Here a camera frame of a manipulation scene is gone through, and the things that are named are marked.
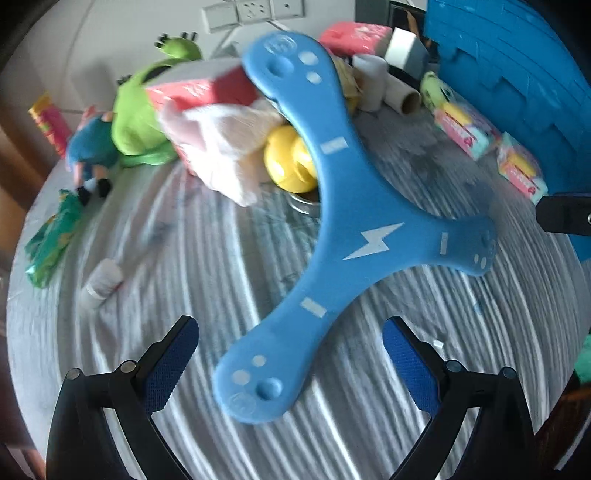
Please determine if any pink tissue pack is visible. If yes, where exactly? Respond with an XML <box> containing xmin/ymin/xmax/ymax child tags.
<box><xmin>318</xmin><ymin>22</ymin><xmax>393</xmax><ymax>57</ymax></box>

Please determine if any blue three-armed boomerang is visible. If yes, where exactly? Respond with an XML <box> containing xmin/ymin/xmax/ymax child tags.
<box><xmin>213</xmin><ymin>31</ymin><xmax>498</xmax><ymax>425</ymax></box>

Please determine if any metal bowl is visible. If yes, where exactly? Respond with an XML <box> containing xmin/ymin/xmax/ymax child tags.
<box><xmin>288</xmin><ymin>187</ymin><xmax>322</xmax><ymax>217</ymax></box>

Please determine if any red and yellow packet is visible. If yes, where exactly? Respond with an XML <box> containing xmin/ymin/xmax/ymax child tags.
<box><xmin>28</xmin><ymin>92</ymin><xmax>72</xmax><ymax>160</ymax></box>

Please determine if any white wall socket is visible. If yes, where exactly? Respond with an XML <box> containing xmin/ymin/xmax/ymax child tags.
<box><xmin>236</xmin><ymin>0</ymin><xmax>273</xmax><ymax>25</ymax></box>
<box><xmin>270</xmin><ymin>0</ymin><xmax>305</xmax><ymax>19</ymax></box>

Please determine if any white crumpled plastic bag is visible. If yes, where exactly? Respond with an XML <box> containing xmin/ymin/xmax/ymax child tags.
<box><xmin>159</xmin><ymin>99</ymin><xmax>284</xmax><ymax>207</ymax></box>

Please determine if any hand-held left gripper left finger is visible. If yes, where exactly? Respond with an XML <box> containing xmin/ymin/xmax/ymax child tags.
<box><xmin>46</xmin><ymin>316</ymin><xmax>200</xmax><ymax>480</ymax></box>

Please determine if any grey striped desktop cloth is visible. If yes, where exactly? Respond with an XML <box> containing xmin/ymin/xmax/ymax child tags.
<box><xmin>7</xmin><ymin>92</ymin><xmax>585</xmax><ymax>480</ymax></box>

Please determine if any pink tissue box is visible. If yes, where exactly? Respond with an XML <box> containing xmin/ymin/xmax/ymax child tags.
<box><xmin>145</xmin><ymin>60</ymin><xmax>262</xmax><ymax>116</ymax></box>

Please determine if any white wall switch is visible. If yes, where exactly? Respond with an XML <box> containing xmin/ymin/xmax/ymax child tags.
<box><xmin>201</xmin><ymin>4</ymin><xmax>241</xmax><ymax>33</ymax></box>

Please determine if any green cloth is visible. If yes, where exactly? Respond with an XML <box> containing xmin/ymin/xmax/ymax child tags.
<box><xmin>573</xmin><ymin>332</ymin><xmax>591</xmax><ymax>384</ymax></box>

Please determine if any soap packet far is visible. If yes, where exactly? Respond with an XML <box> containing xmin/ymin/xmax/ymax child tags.
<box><xmin>434</xmin><ymin>102</ymin><xmax>502</xmax><ymax>160</ymax></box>

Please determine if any black frame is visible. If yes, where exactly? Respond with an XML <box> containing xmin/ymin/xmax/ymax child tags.
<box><xmin>388</xmin><ymin>0</ymin><xmax>428</xmax><ymax>34</ymax></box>

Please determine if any large green frog plush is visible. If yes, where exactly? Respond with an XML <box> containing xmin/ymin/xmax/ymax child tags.
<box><xmin>113</xmin><ymin>31</ymin><xmax>204</xmax><ymax>168</ymax></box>

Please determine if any small green frog toy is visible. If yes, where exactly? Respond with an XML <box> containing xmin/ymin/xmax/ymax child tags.
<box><xmin>419</xmin><ymin>71</ymin><xmax>458</xmax><ymax>112</ymax></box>

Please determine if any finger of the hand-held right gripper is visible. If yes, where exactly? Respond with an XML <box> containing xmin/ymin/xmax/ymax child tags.
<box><xmin>536</xmin><ymin>194</ymin><xmax>591</xmax><ymax>234</ymax></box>

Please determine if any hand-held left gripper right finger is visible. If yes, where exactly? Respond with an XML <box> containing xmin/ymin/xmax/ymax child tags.
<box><xmin>382</xmin><ymin>316</ymin><xmax>541</xmax><ymax>480</ymax></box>

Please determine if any blue pig plush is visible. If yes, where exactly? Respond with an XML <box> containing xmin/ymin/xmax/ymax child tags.
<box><xmin>65</xmin><ymin>105</ymin><xmax>122</xmax><ymax>206</ymax></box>

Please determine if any green snack packet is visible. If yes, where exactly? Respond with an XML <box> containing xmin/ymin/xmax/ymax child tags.
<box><xmin>24</xmin><ymin>189</ymin><xmax>84</xmax><ymax>289</ymax></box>

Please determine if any small white bottle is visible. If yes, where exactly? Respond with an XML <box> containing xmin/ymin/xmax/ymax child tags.
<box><xmin>81</xmin><ymin>258</ymin><xmax>124</xmax><ymax>311</ymax></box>

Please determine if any yellow round toy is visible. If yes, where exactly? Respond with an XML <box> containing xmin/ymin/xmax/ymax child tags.
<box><xmin>263</xmin><ymin>124</ymin><xmax>320</xmax><ymax>193</ymax></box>

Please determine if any white paper roll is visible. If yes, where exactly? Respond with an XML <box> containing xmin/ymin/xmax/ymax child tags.
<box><xmin>352</xmin><ymin>54</ymin><xmax>387</xmax><ymax>112</ymax></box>

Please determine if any white and grey box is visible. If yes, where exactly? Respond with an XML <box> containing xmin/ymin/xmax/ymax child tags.
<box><xmin>384</xmin><ymin>28</ymin><xmax>430</xmax><ymax>77</ymax></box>

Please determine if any cardboard tube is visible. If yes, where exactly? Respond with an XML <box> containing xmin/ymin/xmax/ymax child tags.
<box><xmin>385</xmin><ymin>74</ymin><xmax>422</xmax><ymax>116</ymax></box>

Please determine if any soap packet near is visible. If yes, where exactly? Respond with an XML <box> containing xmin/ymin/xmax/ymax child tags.
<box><xmin>498</xmin><ymin>132</ymin><xmax>549</xmax><ymax>205</ymax></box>

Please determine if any soap packet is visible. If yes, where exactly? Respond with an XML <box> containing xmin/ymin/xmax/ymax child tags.
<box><xmin>434</xmin><ymin>102</ymin><xmax>502</xmax><ymax>160</ymax></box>
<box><xmin>498</xmin><ymin>132</ymin><xmax>549</xmax><ymax>205</ymax></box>

